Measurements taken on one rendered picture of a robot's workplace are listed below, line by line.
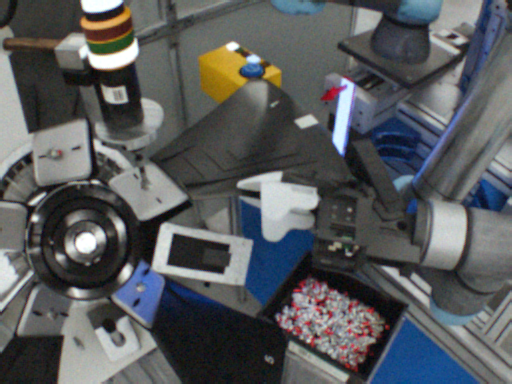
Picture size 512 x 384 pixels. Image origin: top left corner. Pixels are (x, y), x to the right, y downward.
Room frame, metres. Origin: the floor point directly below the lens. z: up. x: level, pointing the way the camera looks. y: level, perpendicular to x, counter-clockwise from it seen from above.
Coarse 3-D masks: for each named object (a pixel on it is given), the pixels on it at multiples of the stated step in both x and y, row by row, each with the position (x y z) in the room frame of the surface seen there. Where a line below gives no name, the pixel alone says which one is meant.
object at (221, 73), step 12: (228, 48) 0.85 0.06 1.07; (204, 60) 0.80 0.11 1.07; (216, 60) 0.80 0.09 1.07; (228, 60) 0.80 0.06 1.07; (240, 60) 0.80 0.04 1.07; (204, 72) 0.80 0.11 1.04; (216, 72) 0.76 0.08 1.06; (228, 72) 0.75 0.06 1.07; (240, 72) 0.75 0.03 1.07; (264, 72) 0.75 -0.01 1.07; (276, 72) 0.75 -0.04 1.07; (204, 84) 0.80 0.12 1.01; (216, 84) 0.77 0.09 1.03; (228, 84) 0.73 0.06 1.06; (240, 84) 0.71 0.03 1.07; (276, 84) 0.75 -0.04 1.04; (216, 96) 0.77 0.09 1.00; (228, 96) 0.73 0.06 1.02
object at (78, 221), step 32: (32, 192) 0.31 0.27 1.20; (64, 192) 0.26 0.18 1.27; (96, 192) 0.27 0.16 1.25; (32, 224) 0.23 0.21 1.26; (64, 224) 0.24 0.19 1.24; (96, 224) 0.25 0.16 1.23; (128, 224) 0.26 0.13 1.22; (32, 256) 0.21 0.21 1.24; (64, 256) 0.22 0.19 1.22; (96, 256) 0.23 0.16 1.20; (128, 256) 0.24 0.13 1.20; (64, 288) 0.19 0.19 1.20; (96, 288) 0.20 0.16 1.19
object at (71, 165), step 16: (48, 128) 0.35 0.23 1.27; (64, 128) 0.35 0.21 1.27; (80, 128) 0.34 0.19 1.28; (48, 144) 0.34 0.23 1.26; (64, 144) 0.33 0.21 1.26; (80, 144) 0.33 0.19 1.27; (48, 160) 0.33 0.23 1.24; (64, 160) 0.32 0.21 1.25; (80, 160) 0.31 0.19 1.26; (48, 176) 0.32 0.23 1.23; (64, 176) 0.31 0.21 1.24; (80, 176) 0.30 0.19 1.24
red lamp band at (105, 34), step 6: (120, 24) 0.32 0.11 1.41; (126, 24) 0.32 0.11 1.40; (132, 24) 0.33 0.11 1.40; (84, 30) 0.32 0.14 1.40; (90, 30) 0.31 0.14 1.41; (96, 30) 0.31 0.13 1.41; (102, 30) 0.31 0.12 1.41; (108, 30) 0.31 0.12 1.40; (114, 30) 0.31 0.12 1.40; (120, 30) 0.32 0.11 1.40; (126, 30) 0.32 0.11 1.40; (84, 36) 0.32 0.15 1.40; (90, 36) 0.31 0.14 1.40; (96, 36) 0.31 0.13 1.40; (102, 36) 0.31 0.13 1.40; (108, 36) 0.31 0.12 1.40; (114, 36) 0.31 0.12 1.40; (120, 36) 0.32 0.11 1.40
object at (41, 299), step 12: (36, 288) 0.20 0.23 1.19; (36, 300) 0.19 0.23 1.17; (48, 300) 0.20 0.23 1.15; (60, 300) 0.21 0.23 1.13; (72, 300) 0.23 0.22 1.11; (24, 312) 0.17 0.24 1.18; (60, 312) 0.20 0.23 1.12; (24, 324) 0.16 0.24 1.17; (36, 324) 0.17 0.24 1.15; (48, 324) 0.18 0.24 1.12; (60, 324) 0.20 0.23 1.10; (24, 336) 0.15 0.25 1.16; (36, 336) 0.16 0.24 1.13
